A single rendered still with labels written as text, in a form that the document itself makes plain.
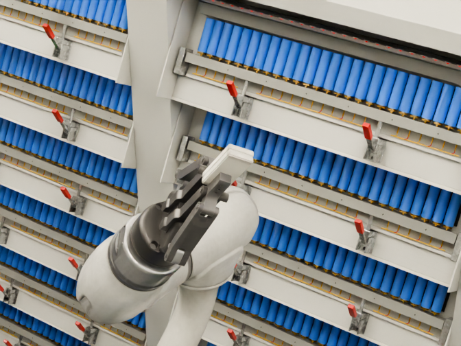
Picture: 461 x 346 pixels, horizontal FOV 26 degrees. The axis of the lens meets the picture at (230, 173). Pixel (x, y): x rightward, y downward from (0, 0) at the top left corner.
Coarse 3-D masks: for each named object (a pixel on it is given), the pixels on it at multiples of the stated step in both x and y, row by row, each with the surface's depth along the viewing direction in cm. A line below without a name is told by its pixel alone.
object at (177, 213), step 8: (200, 192) 111; (224, 192) 112; (192, 200) 113; (200, 200) 112; (224, 200) 112; (184, 208) 115; (192, 208) 114; (168, 216) 118; (176, 216) 116; (184, 216) 116; (160, 224) 119; (168, 224) 118
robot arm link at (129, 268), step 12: (132, 216) 126; (120, 240) 125; (108, 252) 128; (120, 252) 124; (132, 252) 124; (120, 264) 125; (132, 264) 123; (144, 264) 124; (120, 276) 126; (132, 276) 125; (144, 276) 124; (156, 276) 124; (168, 276) 125; (144, 288) 127
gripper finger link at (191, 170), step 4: (204, 156) 114; (196, 160) 116; (200, 160) 115; (204, 160) 114; (208, 160) 114; (192, 164) 117; (196, 164) 116; (204, 164) 114; (184, 168) 120; (188, 168) 118; (192, 168) 117; (196, 168) 116; (176, 172) 122; (180, 172) 121; (184, 172) 119; (188, 172) 118; (192, 172) 117; (196, 172) 117; (176, 176) 122; (180, 176) 120; (184, 176) 119; (188, 176) 119; (192, 176) 119; (184, 180) 121; (188, 180) 120
